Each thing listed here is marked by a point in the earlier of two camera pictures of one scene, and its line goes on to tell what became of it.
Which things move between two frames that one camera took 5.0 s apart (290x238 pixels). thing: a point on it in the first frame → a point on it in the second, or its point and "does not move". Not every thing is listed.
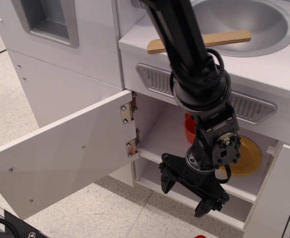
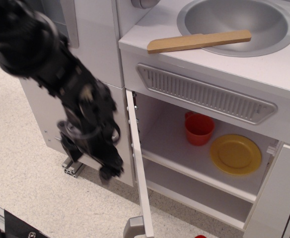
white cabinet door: x=276 y=200 does not move
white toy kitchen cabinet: x=69 y=55 does not move
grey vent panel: x=248 y=109 does not move
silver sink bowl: x=271 y=22 does not move
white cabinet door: x=47 y=165 → x=143 y=202
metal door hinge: x=131 y=147 → x=137 y=121
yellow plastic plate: x=250 y=160 does not move
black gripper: x=203 y=184 → x=95 y=137
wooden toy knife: x=157 y=45 does not move
